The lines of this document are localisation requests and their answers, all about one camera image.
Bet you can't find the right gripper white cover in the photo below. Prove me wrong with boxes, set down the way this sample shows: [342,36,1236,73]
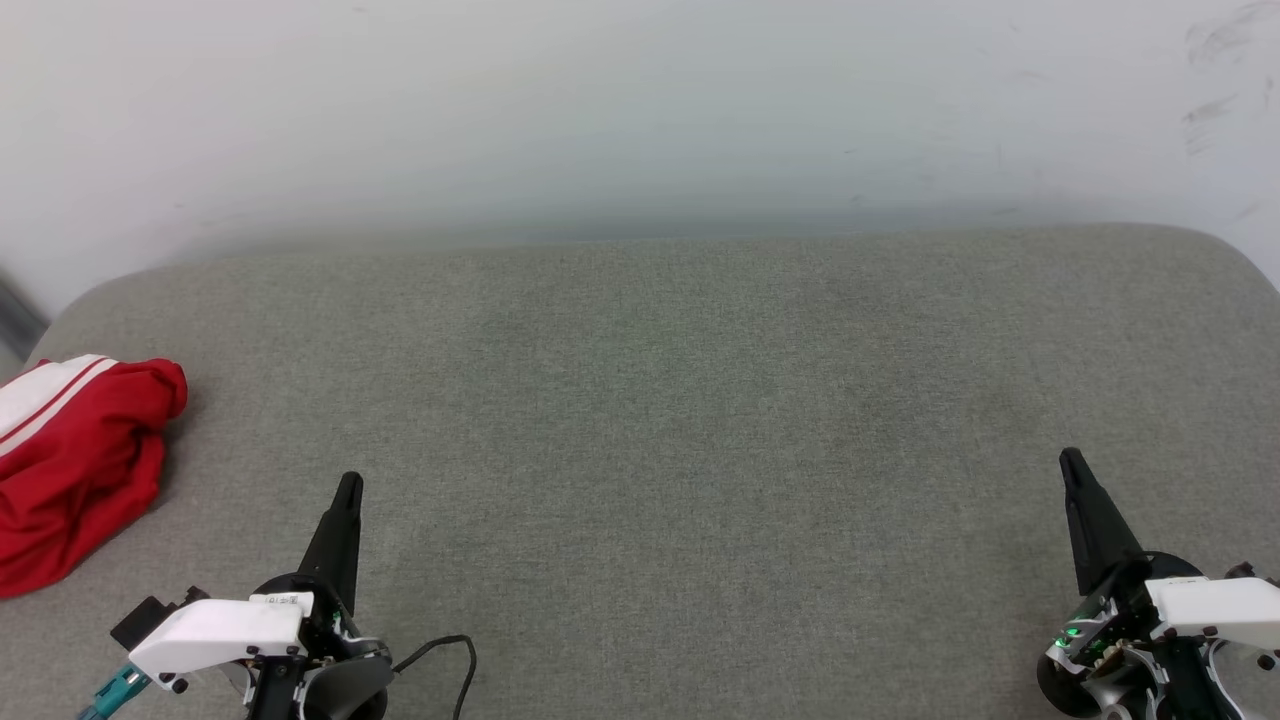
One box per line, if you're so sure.
[1035,447,1280,720]

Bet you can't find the thin black cable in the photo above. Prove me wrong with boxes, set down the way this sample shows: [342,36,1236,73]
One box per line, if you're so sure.
[393,634,479,720]

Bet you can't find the grey fabric sofa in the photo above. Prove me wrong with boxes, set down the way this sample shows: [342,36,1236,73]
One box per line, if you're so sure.
[0,222,1280,720]

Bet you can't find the teal cable connector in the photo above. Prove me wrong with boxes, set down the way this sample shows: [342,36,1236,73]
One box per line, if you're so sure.
[78,664,151,720]

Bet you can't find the red and white jacket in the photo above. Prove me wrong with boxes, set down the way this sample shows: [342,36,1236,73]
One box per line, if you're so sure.
[0,354,189,601]

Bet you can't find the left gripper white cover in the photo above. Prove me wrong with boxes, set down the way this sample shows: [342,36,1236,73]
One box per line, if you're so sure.
[128,472,396,720]

